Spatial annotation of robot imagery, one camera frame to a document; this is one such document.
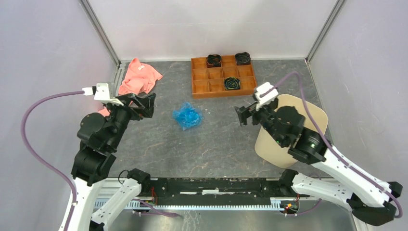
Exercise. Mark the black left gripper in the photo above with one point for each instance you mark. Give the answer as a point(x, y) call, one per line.
point(146, 108)

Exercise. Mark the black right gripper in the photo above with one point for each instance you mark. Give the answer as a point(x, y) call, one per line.
point(242, 113)

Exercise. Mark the blue plastic trash bag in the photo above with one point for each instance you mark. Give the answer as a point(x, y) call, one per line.
point(187, 116)

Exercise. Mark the beige plastic trash bin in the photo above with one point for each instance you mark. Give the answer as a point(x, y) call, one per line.
point(269, 150)

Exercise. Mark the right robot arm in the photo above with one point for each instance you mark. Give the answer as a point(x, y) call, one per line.
point(290, 132)

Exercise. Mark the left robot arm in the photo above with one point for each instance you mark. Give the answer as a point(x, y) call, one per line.
point(99, 139)

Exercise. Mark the pink cloth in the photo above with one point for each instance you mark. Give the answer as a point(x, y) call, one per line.
point(140, 79)

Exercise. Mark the black yellow rolled sock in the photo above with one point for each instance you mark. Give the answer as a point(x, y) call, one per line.
point(232, 83)

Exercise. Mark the wooden compartment tray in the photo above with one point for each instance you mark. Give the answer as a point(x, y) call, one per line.
point(209, 82)

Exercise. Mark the black rolled sock right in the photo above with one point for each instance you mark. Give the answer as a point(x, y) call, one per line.
point(242, 58)

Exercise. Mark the black rolled sock left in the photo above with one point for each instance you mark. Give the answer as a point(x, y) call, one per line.
point(213, 60)

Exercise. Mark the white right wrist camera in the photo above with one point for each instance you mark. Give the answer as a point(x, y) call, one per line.
point(264, 94)

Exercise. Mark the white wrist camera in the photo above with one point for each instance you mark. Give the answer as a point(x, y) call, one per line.
point(102, 93)
point(264, 94)

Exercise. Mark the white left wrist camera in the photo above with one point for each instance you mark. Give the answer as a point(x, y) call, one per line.
point(102, 93)

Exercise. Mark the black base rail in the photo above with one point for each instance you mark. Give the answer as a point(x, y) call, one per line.
point(216, 191)

